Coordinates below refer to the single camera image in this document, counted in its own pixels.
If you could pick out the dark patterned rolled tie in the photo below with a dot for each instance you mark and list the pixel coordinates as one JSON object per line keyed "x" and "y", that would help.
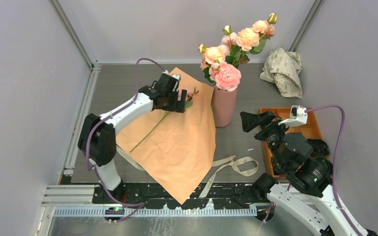
{"x": 320, "y": 148}

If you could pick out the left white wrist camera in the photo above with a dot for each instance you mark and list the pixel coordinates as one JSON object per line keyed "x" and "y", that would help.
{"x": 171, "y": 81}

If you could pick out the aluminium frame rail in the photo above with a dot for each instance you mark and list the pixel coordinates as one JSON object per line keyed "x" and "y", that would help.
{"x": 67, "y": 166}

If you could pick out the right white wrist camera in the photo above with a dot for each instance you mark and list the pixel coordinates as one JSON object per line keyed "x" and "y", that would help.
{"x": 298, "y": 116}

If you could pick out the pink cylindrical vase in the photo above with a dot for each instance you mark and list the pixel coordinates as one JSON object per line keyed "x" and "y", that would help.
{"x": 223, "y": 105}

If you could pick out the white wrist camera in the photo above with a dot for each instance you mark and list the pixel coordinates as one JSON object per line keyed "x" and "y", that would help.
{"x": 298, "y": 116}
{"x": 171, "y": 81}

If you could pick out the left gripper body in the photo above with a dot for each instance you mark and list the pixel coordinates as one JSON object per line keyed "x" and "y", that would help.
{"x": 173, "y": 103}

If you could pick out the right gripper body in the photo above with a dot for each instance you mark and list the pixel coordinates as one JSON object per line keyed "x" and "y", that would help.
{"x": 271, "y": 132}

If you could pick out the pink flower stem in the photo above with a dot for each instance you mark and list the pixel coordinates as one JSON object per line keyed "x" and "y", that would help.
{"x": 252, "y": 40}
{"x": 226, "y": 76}
{"x": 210, "y": 56}
{"x": 229, "y": 45}

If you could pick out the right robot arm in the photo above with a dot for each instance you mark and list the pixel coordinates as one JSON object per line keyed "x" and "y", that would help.
{"x": 292, "y": 152}

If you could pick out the pink flowers with green stems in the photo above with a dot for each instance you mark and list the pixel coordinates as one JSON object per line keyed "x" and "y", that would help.
{"x": 188, "y": 102}

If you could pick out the crumpled printed paper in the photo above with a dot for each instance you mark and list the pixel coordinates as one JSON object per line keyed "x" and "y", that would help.
{"x": 282, "y": 68}

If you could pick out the green orange flower bouquet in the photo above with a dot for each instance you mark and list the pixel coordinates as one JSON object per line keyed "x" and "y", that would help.
{"x": 180, "y": 151}

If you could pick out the orange compartment tray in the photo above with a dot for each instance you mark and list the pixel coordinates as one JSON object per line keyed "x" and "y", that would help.
{"x": 310, "y": 130}

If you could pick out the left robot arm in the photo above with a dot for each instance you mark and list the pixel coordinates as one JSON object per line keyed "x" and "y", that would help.
{"x": 97, "y": 139}

